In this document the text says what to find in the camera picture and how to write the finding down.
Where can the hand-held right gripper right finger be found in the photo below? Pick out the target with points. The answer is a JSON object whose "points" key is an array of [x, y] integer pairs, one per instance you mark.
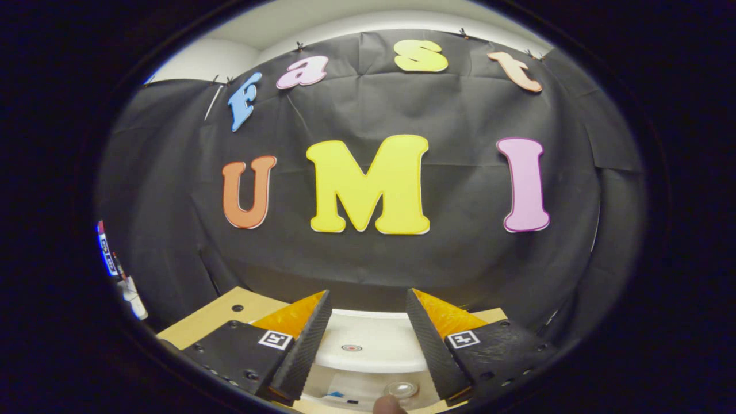
{"points": [[434, 351]]}

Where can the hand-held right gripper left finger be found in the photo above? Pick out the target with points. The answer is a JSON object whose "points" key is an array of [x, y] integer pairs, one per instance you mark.
{"points": [[302, 351]]}

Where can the red pop can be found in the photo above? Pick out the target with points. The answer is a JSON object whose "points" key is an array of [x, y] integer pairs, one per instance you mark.
{"points": [[401, 390]]}

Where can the white desktop garbage bin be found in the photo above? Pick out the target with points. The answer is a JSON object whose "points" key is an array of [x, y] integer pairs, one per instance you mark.
{"points": [[368, 333]]}

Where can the wooden desktop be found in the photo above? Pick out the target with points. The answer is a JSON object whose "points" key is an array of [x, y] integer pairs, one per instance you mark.
{"points": [[213, 325]]}

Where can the white side table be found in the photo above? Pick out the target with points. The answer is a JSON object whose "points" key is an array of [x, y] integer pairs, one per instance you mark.
{"points": [[135, 302]]}

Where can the black backdrop cloth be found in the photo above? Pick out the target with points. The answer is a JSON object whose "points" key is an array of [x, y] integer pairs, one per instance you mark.
{"points": [[460, 172]]}

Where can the computer monitor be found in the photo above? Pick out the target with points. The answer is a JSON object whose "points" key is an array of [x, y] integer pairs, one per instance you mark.
{"points": [[106, 253]]}

